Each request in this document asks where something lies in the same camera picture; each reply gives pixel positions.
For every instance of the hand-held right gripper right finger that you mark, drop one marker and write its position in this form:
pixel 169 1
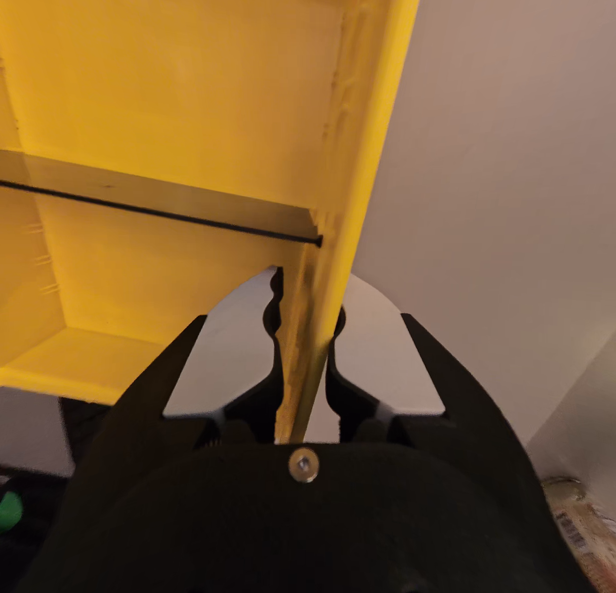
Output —
pixel 385 357

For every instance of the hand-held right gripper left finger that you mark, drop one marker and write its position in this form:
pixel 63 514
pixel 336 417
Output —
pixel 226 352

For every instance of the yellow plastic bin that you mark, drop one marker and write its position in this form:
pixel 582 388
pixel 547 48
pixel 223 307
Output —
pixel 168 97

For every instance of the pale printed packet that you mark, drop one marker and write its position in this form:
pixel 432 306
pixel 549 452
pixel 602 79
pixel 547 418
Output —
pixel 577 520

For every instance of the colourful printed clothing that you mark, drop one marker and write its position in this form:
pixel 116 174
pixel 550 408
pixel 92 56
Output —
pixel 9 508

